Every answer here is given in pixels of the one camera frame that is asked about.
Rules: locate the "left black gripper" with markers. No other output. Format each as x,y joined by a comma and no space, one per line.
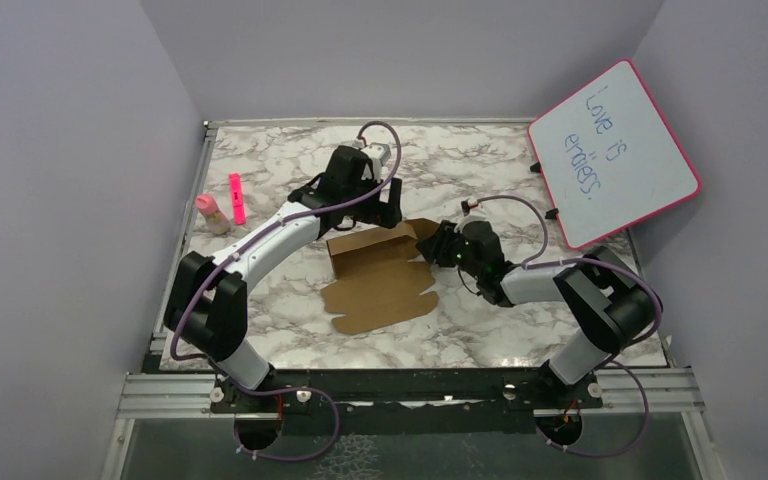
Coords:
385,214

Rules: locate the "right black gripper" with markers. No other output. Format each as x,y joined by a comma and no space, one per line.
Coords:
435,246

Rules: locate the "brown cardboard box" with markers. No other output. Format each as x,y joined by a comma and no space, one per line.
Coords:
379,278

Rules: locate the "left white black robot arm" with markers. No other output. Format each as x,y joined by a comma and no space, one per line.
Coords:
208,304

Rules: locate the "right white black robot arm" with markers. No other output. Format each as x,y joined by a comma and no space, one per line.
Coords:
612,306

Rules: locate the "pink highlighter marker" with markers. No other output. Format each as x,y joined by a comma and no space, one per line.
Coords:
237,199

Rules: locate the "small pink capped bottle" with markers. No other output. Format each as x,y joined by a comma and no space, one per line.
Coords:
214,218

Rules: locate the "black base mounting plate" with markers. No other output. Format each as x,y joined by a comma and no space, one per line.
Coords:
299,402

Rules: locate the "pink framed whiteboard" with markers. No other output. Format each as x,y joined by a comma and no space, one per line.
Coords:
609,157

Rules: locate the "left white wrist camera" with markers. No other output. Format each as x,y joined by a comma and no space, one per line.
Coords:
378,154

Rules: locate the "aluminium extrusion frame rail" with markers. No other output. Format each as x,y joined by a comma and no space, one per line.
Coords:
188,396

